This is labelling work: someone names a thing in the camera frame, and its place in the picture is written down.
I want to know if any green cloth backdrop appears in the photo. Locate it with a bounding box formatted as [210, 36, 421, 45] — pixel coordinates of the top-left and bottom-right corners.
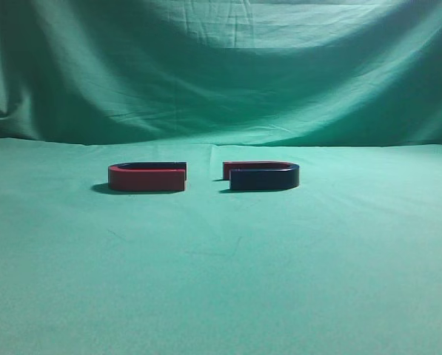
[0, 1, 442, 146]

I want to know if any red-blue horseshoe magnet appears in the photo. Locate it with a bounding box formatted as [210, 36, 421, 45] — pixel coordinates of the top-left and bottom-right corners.
[107, 162, 187, 192]
[223, 161, 300, 192]

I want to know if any green table cloth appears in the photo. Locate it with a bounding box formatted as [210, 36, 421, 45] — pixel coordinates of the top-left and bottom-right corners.
[0, 139, 442, 354]

